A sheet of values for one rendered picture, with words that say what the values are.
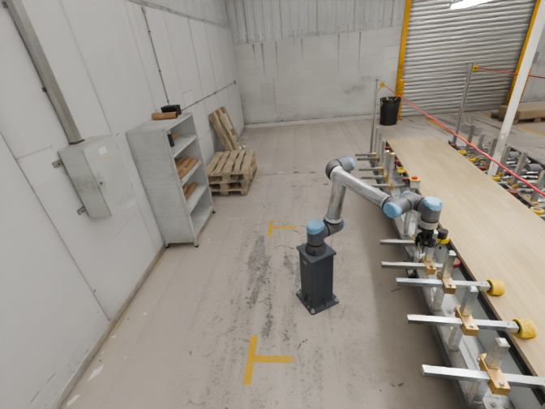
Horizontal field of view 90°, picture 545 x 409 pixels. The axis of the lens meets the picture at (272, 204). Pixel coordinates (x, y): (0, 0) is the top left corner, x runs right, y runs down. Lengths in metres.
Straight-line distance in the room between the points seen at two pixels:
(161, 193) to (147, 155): 0.48
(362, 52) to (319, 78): 1.35
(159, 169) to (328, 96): 6.84
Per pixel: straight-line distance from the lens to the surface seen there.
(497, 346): 1.44
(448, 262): 1.77
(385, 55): 9.49
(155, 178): 3.45
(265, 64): 9.20
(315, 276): 2.48
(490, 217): 2.65
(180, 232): 3.72
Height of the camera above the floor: 2.15
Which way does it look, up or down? 29 degrees down
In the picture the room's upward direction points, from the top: 6 degrees counter-clockwise
